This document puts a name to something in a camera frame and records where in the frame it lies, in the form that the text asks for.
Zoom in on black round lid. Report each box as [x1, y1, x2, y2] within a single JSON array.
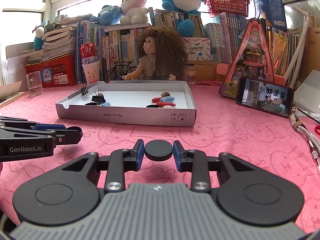
[[144, 140, 173, 161]]

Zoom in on small black round cap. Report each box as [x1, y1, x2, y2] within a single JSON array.
[[85, 102, 98, 106]]

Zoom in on large black binder clip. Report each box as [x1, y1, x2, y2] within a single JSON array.
[[91, 89, 106, 104]]

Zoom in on small blue hair clip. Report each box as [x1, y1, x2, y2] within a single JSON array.
[[100, 101, 111, 107]]

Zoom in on large black round cap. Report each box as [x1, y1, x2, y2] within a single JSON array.
[[146, 104, 161, 108]]

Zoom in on red crayon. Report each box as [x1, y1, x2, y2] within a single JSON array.
[[151, 97, 162, 103], [156, 102, 176, 107]]

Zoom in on blue bear hair clip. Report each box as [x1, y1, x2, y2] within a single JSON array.
[[159, 96, 175, 103]]

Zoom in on clear plastic dome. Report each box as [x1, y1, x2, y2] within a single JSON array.
[[162, 105, 175, 108]]

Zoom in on pink rabbit table cloth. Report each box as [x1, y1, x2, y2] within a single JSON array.
[[1, 82, 319, 233]]

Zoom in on small binder clip on tray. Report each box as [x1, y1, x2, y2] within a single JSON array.
[[78, 81, 90, 96]]

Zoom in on red plastic basket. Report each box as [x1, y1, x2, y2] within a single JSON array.
[[24, 54, 76, 88]]

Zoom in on white cardboard box tray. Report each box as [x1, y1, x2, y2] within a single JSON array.
[[56, 80, 196, 127]]

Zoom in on white cat paper cup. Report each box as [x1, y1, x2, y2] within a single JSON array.
[[82, 61, 100, 83]]

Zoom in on miniature black bicycle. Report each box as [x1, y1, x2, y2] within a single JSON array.
[[104, 61, 137, 83]]

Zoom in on blue white plush at left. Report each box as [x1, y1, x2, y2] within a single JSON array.
[[32, 21, 52, 50]]

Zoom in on red beer can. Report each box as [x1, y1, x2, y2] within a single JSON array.
[[80, 42, 99, 65]]

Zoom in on stack of books on basket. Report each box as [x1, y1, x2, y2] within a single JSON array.
[[21, 14, 92, 60]]

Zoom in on small brown jar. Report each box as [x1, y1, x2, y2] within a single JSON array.
[[184, 65, 196, 86]]

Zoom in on black smartphone playing video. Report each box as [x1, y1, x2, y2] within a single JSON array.
[[236, 77, 294, 118]]

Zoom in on label printer box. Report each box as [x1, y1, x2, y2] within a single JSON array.
[[182, 37, 211, 61]]

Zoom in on brown haired doll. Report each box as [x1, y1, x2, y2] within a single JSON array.
[[124, 27, 187, 81]]

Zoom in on pink triangular toy case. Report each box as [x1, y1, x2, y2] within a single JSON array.
[[219, 18, 285, 99]]

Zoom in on red pen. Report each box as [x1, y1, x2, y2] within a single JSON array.
[[307, 139, 319, 166]]

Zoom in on small blue bear plush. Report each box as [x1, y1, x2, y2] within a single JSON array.
[[89, 5, 123, 26]]

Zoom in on red scissors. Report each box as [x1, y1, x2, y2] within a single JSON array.
[[314, 125, 320, 136]]

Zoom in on pink white rabbit plush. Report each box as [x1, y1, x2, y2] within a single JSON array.
[[120, 0, 148, 25]]

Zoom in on red basket on books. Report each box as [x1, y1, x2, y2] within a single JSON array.
[[204, 0, 249, 17]]

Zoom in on big blue plush toy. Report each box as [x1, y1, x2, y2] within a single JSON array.
[[158, 0, 205, 38]]

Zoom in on white braided cable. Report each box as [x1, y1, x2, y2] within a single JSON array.
[[290, 106, 320, 167]]

